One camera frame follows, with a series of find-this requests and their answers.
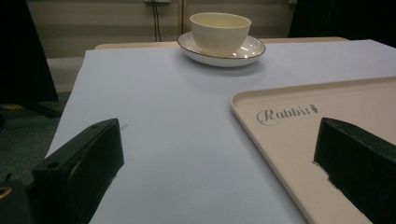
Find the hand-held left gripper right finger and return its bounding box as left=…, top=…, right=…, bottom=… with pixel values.
left=313, top=117, right=396, bottom=224

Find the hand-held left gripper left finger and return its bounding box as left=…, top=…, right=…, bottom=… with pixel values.
left=32, top=118, right=125, bottom=224

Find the beige plastic tray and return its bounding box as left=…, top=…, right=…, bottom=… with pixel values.
left=230, top=76, right=396, bottom=224

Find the white plate with dark rim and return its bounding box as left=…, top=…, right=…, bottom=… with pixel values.
left=177, top=31, right=267, bottom=68

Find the cream bowl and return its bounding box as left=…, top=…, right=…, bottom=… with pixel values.
left=189, top=11, right=252, bottom=58

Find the white paper sheet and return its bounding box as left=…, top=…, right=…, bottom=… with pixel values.
left=46, top=39, right=396, bottom=224

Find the black cable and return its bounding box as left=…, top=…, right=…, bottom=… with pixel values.
left=151, top=1, right=163, bottom=43

